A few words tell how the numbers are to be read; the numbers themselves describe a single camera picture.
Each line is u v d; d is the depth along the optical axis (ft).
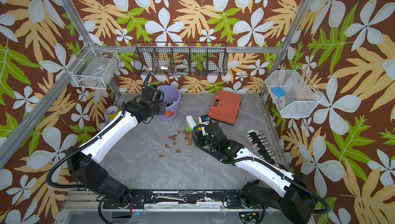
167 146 3.06
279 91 2.83
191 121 2.71
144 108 1.83
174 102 3.12
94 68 2.81
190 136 3.14
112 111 3.64
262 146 2.99
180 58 3.20
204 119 2.22
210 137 1.87
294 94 2.74
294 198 1.27
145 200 2.45
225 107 3.45
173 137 3.15
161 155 2.92
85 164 1.33
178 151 2.98
